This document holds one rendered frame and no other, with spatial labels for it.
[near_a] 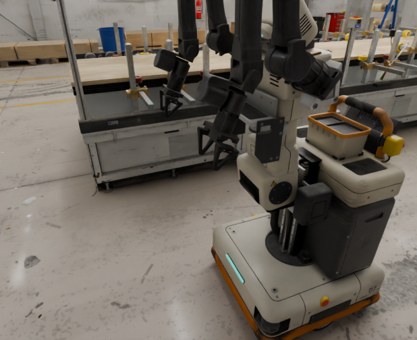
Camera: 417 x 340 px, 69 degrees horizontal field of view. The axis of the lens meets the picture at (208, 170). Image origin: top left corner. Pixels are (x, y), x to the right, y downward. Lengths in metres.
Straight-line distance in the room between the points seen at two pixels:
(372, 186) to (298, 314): 0.61
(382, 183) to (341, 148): 0.19
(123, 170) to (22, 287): 1.05
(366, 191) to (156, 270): 1.21
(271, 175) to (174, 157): 1.52
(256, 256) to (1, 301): 1.34
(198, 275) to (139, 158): 1.11
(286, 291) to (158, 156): 1.54
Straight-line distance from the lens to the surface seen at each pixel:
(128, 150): 2.47
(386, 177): 1.30
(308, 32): 1.03
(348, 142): 1.31
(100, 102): 2.27
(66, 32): 1.97
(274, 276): 1.49
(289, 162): 1.15
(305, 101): 0.94
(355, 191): 1.23
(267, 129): 1.00
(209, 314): 1.69
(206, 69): 2.16
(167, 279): 1.83
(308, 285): 1.50
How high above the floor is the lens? 1.40
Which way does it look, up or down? 30 degrees down
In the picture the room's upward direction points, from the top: straight up
